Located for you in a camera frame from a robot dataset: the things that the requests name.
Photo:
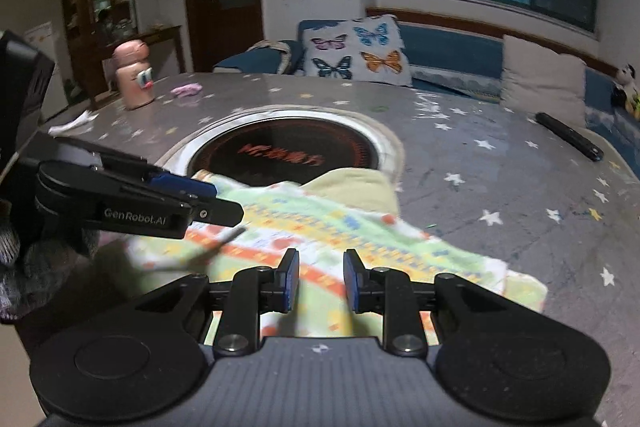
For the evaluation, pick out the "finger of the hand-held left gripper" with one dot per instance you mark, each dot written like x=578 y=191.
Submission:
x=182 y=184
x=217 y=213

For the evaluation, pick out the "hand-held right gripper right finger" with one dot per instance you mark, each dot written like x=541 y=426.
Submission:
x=352 y=279

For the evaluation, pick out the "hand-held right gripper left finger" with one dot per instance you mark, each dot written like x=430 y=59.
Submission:
x=290 y=279

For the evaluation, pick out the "colourful printed children's garment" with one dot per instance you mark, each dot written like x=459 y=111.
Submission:
x=350 y=222

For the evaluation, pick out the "person's left forearm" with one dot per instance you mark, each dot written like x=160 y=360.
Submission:
x=30 y=267

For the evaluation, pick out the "white tissue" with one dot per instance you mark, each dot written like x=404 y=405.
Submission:
x=75 y=123

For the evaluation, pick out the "round black built-in cooktop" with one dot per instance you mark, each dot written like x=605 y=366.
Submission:
x=280 y=147

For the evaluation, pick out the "small pink cloth scrap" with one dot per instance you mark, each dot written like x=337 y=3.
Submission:
x=187 y=89

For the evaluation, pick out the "pink cartoon bottle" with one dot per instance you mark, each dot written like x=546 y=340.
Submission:
x=131 y=77

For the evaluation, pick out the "dark wooden display cabinet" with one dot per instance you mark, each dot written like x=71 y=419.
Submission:
x=80 y=7

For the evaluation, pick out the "butterfly print pillow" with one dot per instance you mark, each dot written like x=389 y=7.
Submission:
x=350 y=52

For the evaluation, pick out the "blue cushioned sofa bench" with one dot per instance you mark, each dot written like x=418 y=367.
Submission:
x=450 y=52

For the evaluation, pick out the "black remote control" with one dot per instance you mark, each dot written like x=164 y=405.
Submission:
x=570 y=136

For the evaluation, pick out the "beige pillow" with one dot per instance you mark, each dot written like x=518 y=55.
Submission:
x=542 y=82

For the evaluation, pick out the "black and white plush toy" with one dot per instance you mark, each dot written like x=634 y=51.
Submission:
x=627 y=77

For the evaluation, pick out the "white wall calendar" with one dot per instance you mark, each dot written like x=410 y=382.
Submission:
x=40 y=38

